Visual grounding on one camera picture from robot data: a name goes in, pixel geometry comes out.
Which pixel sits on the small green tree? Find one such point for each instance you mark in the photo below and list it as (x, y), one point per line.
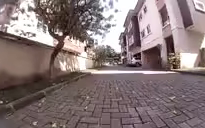
(101, 55)

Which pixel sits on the white car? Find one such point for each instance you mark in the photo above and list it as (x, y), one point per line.
(135, 62)

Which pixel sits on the dark pink building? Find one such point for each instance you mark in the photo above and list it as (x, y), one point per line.
(131, 38)

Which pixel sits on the grey brick paved road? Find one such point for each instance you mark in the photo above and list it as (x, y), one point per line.
(130, 96)

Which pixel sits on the large leafy tree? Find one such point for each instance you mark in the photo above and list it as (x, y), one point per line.
(68, 20)

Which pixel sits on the potted bush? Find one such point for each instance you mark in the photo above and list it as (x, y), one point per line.
(174, 61)

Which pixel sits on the concrete kerb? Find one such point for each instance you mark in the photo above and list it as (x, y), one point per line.
(33, 96)

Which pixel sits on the pink multi-storey building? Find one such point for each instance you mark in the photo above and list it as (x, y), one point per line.
(176, 30)

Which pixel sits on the bare earth strip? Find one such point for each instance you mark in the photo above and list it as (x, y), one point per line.
(23, 89)

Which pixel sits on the raised pavement kerb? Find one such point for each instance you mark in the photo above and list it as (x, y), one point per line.
(196, 71)

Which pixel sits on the pale boundary wall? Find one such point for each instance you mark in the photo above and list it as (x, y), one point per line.
(16, 61)

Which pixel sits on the pale building behind wall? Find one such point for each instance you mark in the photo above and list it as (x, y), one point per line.
(26, 23)

